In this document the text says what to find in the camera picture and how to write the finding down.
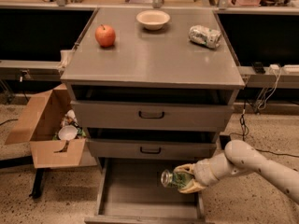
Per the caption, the black power adapter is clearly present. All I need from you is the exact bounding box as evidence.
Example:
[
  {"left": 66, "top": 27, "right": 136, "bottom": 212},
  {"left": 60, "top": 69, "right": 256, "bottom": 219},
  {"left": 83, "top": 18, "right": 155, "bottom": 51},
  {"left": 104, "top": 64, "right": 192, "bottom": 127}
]
[{"left": 220, "top": 135, "right": 231, "bottom": 149}]

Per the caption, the black cable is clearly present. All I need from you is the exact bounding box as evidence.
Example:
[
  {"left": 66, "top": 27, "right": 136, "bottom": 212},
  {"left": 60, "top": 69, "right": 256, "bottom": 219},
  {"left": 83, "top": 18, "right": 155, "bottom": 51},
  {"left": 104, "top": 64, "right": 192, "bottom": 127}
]
[{"left": 229, "top": 100, "right": 299, "bottom": 159}]

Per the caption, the cardboard box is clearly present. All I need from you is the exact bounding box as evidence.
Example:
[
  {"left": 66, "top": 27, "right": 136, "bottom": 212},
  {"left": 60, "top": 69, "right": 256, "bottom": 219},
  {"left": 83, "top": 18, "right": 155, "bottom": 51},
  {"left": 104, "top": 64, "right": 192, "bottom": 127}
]
[{"left": 5, "top": 84, "right": 90, "bottom": 168}]

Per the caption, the red apple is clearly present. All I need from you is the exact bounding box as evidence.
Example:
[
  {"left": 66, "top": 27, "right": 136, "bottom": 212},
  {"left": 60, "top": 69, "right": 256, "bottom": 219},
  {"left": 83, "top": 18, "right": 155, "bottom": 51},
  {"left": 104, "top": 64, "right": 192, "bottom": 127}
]
[{"left": 95, "top": 24, "right": 116, "bottom": 48}]

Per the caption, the grey middle drawer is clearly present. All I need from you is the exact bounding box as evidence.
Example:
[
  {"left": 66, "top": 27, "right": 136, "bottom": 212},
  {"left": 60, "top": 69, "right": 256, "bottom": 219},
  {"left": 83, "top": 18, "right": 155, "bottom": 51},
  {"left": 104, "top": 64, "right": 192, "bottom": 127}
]
[{"left": 88, "top": 139, "right": 217, "bottom": 161}]

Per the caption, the black remote on shelf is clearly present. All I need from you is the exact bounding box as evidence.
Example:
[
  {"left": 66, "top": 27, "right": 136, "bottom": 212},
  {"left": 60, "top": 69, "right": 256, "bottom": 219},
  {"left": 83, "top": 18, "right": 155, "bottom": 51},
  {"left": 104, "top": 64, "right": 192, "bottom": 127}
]
[{"left": 252, "top": 62, "right": 265, "bottom": 74}]

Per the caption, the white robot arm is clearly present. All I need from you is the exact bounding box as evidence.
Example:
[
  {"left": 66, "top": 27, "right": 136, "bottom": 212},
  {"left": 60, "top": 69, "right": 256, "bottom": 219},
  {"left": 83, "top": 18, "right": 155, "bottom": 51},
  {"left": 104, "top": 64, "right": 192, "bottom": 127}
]
[{"left": 174, "top": 140, "right": 299, "bottom": 204}]

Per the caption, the white bowl in box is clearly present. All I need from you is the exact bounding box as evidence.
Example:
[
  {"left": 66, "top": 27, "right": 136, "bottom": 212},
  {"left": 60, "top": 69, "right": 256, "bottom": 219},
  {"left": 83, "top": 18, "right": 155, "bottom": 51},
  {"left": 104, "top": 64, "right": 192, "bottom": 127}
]
[{"left": 58, "top": 125, "right": 78, "bottom": 140}]

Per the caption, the grey drawer cabinet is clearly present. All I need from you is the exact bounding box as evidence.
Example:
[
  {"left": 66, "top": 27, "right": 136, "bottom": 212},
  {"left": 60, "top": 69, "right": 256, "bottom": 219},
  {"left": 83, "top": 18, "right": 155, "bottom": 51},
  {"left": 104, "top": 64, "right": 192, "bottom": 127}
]
[{"left": 60, "top": 7, "right": 246, "bottom": 224}]

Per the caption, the grey top drawer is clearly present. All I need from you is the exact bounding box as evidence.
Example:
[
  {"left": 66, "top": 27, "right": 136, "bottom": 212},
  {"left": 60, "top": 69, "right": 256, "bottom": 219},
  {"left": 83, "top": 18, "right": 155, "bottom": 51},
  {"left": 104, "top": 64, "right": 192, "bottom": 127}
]
[{"left": 71, "top": 101, "right": 234, "bottom": 132}]

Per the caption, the black table leg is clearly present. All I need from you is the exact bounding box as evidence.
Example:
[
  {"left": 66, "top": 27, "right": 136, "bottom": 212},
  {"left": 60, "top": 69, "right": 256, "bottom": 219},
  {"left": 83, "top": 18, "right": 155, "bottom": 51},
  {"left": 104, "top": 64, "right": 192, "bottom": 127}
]
[{"left": 30, "top": 168, "right": 44, "bottom": 199}]

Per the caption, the grey open bottom drawer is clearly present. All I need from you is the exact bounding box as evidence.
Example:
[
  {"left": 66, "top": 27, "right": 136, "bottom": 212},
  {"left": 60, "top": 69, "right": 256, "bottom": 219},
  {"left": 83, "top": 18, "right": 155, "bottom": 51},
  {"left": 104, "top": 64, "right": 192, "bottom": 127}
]
[{"left": 84, "top": 158, "right": 213, "bottom": 224}]

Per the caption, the green can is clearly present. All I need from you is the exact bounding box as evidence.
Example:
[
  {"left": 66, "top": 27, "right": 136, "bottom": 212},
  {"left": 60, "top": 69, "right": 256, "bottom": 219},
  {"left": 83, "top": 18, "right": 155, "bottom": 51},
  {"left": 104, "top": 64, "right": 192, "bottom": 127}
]
[{"left": 161, "top": 170, "right": 192, "bottom": 189}]

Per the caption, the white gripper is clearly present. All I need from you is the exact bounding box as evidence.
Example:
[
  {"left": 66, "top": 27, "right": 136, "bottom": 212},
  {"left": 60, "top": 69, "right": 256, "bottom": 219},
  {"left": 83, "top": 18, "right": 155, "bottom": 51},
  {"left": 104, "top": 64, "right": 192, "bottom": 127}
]
[{"left": 174, "top": 158, "right": 220, "bottom": 194}]

